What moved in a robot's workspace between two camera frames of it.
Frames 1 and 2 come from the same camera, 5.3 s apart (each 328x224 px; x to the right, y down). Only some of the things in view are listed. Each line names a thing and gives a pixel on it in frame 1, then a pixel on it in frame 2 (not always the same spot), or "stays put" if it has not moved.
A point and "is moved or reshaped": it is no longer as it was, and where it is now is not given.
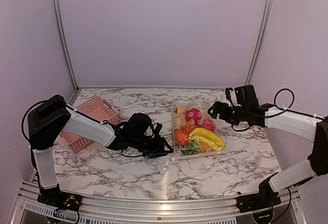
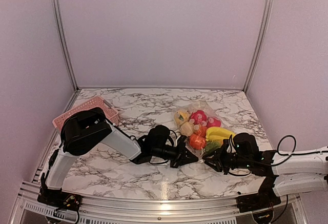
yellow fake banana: [207, 137] → [218, 134]
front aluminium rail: [29, 209] stays put
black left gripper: [158, 149] → [181, 158]
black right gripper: [216, 106] → [218, 153]
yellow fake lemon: [181, 110] → [181, 117]
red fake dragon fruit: [208, 123] → [212, 122]
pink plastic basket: [98, 108] stays put
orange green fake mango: [192, 148] → [211, 146]
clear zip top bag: [193, 130] is moved or reshaped
